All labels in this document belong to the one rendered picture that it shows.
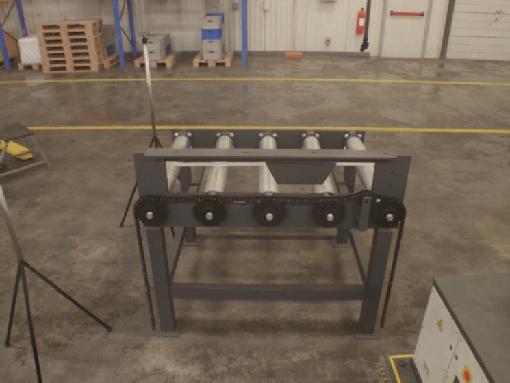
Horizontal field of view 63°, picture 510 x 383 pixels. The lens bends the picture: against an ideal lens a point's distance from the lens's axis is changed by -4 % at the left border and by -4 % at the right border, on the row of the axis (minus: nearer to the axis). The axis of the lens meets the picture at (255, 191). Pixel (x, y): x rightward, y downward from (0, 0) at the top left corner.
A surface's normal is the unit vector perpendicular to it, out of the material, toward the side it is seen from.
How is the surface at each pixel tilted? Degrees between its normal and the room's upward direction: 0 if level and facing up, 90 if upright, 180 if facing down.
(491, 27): 90
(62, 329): 0
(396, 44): 90
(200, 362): 0
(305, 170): 90
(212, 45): 90
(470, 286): 0
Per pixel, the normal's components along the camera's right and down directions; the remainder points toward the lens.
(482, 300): 0.00, -0.88
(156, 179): -0.02, 0.47
